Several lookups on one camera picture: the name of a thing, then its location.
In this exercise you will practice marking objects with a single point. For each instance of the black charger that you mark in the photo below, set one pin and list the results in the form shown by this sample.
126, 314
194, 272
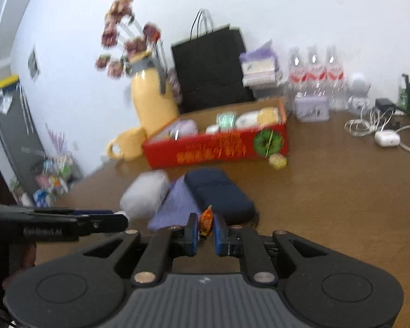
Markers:
384, 103

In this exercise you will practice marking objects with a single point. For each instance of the yellow plush toy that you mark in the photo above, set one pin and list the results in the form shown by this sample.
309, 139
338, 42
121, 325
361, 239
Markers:
269, 115

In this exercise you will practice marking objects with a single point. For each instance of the orange candy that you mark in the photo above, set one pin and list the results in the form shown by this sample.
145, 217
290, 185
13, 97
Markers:
206, 220

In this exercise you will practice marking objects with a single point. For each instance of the clear snack container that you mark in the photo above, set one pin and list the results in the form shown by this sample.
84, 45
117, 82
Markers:
270, 92

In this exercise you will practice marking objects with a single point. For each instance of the pile of colourful packets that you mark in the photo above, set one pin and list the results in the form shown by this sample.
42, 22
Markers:
53, 181

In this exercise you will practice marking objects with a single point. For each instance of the purple tissue pack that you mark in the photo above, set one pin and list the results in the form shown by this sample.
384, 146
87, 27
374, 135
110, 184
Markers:
258, 58

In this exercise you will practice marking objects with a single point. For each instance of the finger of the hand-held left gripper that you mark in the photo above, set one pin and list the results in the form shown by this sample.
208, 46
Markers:
102, 224
92, 211

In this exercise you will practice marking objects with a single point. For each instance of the purple plush toy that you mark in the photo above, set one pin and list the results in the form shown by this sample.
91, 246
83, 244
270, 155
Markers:
186, 129

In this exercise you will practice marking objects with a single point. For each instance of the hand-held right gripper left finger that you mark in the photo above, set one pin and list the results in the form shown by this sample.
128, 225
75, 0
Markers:
192, 237

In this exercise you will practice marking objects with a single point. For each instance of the dark upright board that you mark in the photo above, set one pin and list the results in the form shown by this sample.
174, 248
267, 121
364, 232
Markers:
15, 136

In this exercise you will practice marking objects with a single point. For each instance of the yellow wrapped cube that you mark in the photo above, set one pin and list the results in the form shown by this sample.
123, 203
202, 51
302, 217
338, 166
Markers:
277, 161

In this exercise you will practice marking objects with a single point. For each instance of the yellow mug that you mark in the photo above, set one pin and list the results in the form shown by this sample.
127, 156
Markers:
131, 143

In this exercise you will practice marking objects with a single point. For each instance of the navy blue pouch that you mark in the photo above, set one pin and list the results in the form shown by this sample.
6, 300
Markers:
222, 194

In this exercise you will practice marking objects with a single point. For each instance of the green bottle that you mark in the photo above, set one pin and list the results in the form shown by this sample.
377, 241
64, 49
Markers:
403, 92

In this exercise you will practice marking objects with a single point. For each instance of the purple dried flowers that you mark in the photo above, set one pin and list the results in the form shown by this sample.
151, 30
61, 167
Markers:
57, 140

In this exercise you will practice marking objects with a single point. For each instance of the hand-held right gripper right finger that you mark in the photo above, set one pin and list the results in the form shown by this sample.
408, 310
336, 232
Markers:
220, 237

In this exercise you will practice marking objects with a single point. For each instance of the red cardboard box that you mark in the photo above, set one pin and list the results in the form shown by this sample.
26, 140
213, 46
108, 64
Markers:
211, 150

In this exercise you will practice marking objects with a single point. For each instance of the small white jar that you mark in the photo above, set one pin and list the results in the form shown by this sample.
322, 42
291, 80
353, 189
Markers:
212, 129

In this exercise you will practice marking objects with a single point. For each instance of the white plush toy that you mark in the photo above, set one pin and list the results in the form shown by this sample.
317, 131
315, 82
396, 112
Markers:
247, 120

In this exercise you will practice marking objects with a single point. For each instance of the yellow strip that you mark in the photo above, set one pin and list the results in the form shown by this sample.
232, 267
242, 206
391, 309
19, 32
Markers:
6, 82

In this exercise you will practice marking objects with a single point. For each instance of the black paper bag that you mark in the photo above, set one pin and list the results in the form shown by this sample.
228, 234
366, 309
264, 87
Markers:
208, 71

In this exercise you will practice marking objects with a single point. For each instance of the white flat box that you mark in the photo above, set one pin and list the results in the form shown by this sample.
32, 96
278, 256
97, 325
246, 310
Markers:
261, 79

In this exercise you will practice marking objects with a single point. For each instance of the white robot toy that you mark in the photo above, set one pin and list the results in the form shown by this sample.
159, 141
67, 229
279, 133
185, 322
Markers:
358, 88

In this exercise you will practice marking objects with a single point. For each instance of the yellow thermos jug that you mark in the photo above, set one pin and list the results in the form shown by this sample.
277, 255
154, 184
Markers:
152, 99

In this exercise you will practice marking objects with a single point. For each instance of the wall socket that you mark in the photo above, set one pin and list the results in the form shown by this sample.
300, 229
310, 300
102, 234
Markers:
33, 62

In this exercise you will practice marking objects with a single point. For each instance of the white tissue pack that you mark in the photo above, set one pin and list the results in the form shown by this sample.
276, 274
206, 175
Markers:
145, 194

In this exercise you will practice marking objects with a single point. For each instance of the clear water bottle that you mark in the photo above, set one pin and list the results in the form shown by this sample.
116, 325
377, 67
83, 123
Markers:
296, 75
335, 75
315, 73

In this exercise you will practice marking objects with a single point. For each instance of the purple cloth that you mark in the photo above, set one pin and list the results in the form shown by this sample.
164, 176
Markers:
177, 205

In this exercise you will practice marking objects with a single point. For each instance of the pink artificial flowers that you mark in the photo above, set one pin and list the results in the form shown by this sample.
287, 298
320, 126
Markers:
116, 34

